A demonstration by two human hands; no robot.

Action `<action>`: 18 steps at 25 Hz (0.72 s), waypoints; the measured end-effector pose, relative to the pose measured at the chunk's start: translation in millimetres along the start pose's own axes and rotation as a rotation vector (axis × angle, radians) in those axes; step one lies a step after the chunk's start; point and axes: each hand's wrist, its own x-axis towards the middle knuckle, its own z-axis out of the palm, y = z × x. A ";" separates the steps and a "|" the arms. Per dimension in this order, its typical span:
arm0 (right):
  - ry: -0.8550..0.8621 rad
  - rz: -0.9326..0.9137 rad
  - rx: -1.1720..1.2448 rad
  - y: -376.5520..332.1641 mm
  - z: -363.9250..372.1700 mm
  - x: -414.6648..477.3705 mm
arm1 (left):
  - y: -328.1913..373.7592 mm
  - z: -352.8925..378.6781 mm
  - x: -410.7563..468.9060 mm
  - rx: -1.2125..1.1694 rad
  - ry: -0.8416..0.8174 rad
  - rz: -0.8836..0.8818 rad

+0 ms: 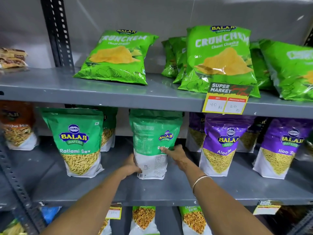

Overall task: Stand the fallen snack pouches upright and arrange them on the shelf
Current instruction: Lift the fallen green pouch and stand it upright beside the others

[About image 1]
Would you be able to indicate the grey perforated shelf post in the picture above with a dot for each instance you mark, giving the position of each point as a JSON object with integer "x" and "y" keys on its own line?
{"x": 17, "y": 183}

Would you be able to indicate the person's right hand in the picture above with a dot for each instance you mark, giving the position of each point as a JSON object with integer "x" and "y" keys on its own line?
{"x": 181, "y": 156}

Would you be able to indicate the grey metal shelf board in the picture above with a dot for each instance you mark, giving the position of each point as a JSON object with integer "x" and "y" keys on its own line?
{"x": 171, "y": 190}
{"x": 61, "y": 88}

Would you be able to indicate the gold bangle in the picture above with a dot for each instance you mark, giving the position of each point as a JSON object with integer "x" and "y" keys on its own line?
{"x": 199, "y": 181}

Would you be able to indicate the orange snack mix pouch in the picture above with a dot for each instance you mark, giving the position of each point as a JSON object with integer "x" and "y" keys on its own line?
{"x": 17, "y": 124}

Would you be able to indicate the green sev pouch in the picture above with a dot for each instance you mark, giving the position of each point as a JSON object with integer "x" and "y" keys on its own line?
{"x": 151, "y": 134}
{"x": 108, "y": 129}
{"x": 77, "y": 139}

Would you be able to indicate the blue packet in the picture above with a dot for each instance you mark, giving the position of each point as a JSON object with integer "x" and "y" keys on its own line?
{"x": 50, "y": 214}

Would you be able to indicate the large yellow price tag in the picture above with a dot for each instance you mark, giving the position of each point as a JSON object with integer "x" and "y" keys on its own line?
{"x": 226, "y": 100}

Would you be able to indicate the green sev pouch back side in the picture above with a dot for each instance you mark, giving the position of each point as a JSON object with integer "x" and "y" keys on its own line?
{"x": 151, "y": 134}

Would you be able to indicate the dark snack pouch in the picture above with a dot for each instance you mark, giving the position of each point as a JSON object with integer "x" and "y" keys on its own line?
{"x": 307, "y": 148}

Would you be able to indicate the brown snack packets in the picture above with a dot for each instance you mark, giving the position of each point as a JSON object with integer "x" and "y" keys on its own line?
{"x": 12, "y": 58}

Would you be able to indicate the black perforated shelf post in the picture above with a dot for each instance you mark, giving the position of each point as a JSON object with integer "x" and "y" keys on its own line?
{"x": 309, "y": 37}
{"x": 57, "y": 34}

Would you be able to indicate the yellow green packet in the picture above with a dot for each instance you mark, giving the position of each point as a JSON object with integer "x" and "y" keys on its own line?
{"x": 13, "y": 228}

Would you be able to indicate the person's right forearm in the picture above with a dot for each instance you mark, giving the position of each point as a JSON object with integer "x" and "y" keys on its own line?
{"x": 227, "y": 210}

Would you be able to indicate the person's left forearm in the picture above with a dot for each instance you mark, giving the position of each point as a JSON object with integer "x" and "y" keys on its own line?
{"x": 93, "y": 208}

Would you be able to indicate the purple sev pouch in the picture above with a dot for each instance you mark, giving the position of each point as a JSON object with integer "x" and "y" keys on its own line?
{"x": 221, "y": 144}
{"x": 281, "y": 149}
{"x": 195, "y": 129}
{"x": 250, "y": 139}

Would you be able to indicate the person's right thumb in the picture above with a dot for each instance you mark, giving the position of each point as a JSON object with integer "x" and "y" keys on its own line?
{"x": 167, "y": 151}

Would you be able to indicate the person's left hand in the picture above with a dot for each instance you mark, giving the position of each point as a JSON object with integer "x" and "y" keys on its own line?
{"x": 128, "y": 167}

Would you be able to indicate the person's left thumb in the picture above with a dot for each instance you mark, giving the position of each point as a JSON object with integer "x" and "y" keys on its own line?
{"x": 137, "y": 170}

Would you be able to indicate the small yellow price tag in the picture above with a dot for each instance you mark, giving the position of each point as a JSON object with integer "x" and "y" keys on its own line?
{"x": 266, "y": 208}
{"x": 114, "y": 212}

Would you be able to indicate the green chips bag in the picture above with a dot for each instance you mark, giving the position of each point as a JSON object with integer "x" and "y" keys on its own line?
{"x": 220, "y": 58}
{"x": 168, "y": 58}
{"x": 117, "y": 56}
{"x": 180, "y": 56}
{"x": 291, "y": 68}
{"x": 260, "y": 68}

